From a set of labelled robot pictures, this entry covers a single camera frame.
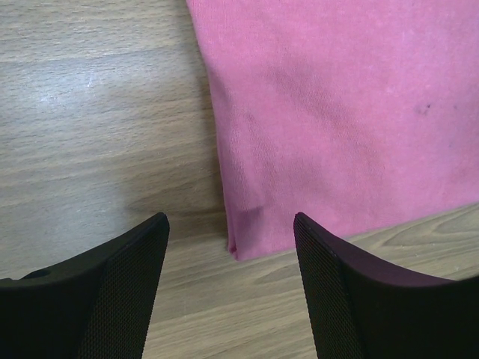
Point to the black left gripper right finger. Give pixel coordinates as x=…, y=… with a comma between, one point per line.
x=361, y=306

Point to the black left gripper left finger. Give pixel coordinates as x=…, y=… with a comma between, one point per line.
x=97, y=304

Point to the pink t shirt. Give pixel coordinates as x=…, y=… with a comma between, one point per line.
x=360, y=114

